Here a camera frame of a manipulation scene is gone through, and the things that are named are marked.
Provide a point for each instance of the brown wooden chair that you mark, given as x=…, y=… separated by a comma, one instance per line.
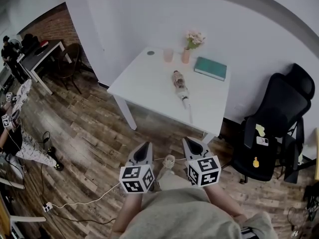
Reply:
x=69, y=63

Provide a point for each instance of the person's beige shoe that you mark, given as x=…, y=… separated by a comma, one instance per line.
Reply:
x=169, y=162

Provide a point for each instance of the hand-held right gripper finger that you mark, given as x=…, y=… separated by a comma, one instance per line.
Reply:
x=203, y=152
x=187, y=151

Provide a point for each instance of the yellow sticky note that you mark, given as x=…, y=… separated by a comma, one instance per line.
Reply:
x=260, y=129

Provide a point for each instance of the person's right forearm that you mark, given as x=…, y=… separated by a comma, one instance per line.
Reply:
x=224, y=203

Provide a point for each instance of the person's grey-green shirt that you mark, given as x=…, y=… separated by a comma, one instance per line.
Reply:
x=187, y=215

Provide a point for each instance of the pink cup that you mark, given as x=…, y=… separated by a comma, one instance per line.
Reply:
x=168, y=55

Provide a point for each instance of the white phone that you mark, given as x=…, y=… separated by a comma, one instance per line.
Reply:
x=262, y=141

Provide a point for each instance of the white standing fan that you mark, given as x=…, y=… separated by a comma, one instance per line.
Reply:
x=15, y=43

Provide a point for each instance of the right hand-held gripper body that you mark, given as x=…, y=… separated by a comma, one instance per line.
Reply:
x=204, y=172

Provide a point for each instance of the red cap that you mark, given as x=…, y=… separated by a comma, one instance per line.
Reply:
x=44, y=43

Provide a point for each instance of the white power strip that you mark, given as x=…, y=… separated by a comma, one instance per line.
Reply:
x=47, y=206

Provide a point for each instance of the person's left forearm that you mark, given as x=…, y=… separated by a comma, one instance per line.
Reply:
x=128, y=213

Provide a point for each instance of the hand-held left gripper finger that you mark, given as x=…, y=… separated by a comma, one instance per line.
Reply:
x=133, y=159
x=149, y=158

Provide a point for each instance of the black office chair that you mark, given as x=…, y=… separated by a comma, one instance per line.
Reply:
x=276, y=103

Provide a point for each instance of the person's trouser leg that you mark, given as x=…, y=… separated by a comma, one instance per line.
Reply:
x=172, y=180

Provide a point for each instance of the white table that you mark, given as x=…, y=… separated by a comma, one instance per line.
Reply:
x=149, y=83

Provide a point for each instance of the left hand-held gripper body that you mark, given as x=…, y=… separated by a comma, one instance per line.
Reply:
x=135, y=179

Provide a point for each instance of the white metal rack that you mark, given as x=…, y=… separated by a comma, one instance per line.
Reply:
x=15, y=218

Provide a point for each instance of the pink ribbed vase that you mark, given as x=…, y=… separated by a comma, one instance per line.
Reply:
x=186, y=56

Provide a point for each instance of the black-topped white-framed table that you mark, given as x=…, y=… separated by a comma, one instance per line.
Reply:
x=42, y=56

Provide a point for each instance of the yellow duck toy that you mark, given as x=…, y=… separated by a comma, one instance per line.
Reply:
x=255, y=162

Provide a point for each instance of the teal hardcover book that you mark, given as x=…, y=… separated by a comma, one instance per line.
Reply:
x=210, y=68

